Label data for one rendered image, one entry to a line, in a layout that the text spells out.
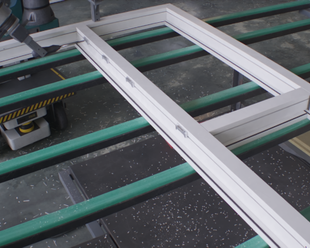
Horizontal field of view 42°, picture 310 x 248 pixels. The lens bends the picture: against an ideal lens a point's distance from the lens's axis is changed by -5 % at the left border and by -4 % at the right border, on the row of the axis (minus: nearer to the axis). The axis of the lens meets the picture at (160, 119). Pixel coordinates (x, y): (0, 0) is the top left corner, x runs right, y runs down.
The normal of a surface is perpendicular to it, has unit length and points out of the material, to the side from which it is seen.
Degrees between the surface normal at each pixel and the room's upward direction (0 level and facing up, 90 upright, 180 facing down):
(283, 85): 90
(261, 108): 0
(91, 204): 0
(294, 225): 0
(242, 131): 90
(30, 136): 90
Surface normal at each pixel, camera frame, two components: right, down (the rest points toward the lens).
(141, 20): 0.50, 0.48
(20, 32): 0.47, 0.26
